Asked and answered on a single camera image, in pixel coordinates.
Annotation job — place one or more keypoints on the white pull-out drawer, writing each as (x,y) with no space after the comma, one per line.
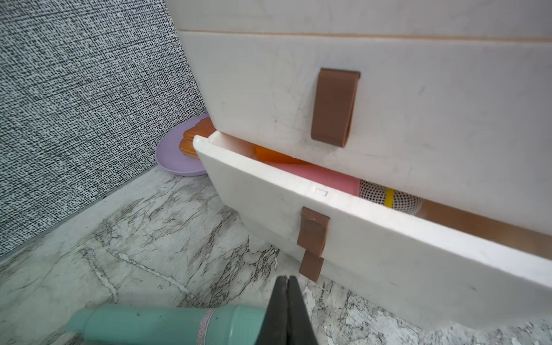
(462,123)

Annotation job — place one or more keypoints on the purple plastic plate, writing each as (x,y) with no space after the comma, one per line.
(169,157)

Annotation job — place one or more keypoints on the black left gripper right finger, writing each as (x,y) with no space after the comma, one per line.
(299,327)

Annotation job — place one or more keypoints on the orange toy food slice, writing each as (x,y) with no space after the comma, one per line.
(204,128)

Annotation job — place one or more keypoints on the white plastic drawer cabinet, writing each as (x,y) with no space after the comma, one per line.
(502,19)

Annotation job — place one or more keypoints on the teal toy microphone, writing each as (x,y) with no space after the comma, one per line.
(117,324)

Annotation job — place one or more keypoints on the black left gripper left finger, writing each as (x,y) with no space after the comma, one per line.
(274,326)

